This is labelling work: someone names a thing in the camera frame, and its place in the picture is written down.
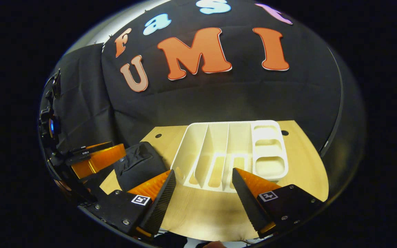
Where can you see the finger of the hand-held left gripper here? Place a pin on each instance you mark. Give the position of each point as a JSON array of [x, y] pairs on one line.
[[105, 158], [81, 151]]

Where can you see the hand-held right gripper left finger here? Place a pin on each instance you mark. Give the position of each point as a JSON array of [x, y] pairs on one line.
[[162, 206]]

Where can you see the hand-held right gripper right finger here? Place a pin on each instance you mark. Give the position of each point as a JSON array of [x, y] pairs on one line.
[[248, 206]]

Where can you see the black schoolbag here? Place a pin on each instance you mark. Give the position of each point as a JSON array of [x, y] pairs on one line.
[[138, 165]]

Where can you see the white bookshelf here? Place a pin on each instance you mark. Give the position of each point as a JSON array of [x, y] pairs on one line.
[[191, 151]]

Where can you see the black backdrop cloth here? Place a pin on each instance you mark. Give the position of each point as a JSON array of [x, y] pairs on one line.
[[219, 100]]

